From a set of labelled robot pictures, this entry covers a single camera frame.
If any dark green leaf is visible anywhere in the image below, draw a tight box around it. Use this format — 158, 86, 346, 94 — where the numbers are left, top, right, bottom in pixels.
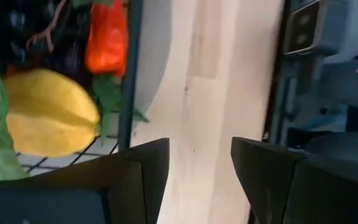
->
90, 73, 150, 146

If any grey round placemat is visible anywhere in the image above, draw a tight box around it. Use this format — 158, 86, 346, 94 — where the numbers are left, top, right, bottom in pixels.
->
16, 0, 173, 175

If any black outlet box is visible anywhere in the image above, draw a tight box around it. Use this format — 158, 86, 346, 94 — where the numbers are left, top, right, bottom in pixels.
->
283, 0, 349, 57

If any person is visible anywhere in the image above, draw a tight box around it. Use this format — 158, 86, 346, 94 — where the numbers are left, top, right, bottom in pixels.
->
318, 34, 358, 131

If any red long pepper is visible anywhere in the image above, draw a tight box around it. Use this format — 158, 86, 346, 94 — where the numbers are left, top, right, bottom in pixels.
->
85, 0, 129, 77

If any dark purple grape bunch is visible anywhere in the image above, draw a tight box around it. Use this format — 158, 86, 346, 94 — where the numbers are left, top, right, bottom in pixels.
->
0, 0, 93, 91

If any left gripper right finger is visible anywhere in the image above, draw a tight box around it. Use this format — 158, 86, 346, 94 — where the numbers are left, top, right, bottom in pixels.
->
231, 136, 358, 224

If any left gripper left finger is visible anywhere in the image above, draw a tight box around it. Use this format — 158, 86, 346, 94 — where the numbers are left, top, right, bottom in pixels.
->
0, 138, 170, 224

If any yellow starfruit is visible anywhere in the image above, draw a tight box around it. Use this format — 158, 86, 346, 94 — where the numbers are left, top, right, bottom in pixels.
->
4, 68, 101, 158

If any black wire basket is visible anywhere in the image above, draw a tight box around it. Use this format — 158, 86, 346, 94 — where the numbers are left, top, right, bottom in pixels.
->
0, 0, 144, 175

